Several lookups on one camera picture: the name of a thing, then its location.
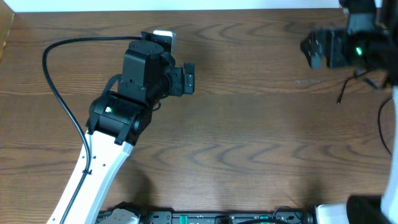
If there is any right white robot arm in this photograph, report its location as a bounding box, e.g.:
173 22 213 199
300 0 397 223

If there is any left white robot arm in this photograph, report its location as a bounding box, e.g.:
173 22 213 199
42 30 195 223

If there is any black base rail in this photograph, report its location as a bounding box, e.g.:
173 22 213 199
96 202 318 224

